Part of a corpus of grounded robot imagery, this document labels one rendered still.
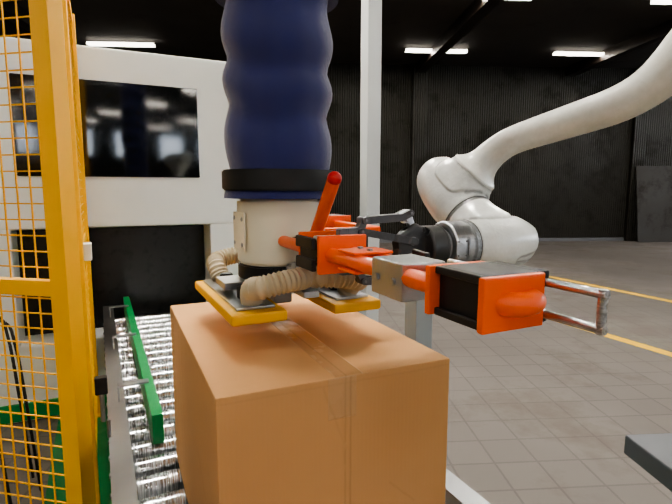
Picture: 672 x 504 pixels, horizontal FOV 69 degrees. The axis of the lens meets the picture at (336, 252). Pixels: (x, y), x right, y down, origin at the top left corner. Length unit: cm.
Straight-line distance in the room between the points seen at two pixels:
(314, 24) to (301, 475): 77
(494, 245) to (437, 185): 19
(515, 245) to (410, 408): 34
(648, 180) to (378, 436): 1298
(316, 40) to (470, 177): 38
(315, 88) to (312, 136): 9
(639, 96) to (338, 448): 73
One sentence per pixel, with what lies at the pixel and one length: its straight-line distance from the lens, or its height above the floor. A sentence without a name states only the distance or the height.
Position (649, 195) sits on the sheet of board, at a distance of 1361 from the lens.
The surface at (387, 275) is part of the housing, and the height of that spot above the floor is 114.
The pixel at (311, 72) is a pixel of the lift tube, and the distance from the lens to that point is 96.
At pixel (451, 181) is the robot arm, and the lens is 99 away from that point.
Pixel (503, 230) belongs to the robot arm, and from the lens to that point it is 92.
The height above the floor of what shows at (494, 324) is 112.
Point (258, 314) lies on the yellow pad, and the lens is 85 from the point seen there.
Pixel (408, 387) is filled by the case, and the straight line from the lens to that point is 85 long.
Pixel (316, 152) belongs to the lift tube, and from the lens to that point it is 94.
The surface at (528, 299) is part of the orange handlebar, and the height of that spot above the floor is 114.
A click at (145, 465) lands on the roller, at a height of 54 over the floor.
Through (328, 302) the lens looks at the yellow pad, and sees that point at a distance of 92.
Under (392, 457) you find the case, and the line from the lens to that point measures 89.
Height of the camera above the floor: 124
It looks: 7 degrees down
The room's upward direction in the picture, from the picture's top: straight up
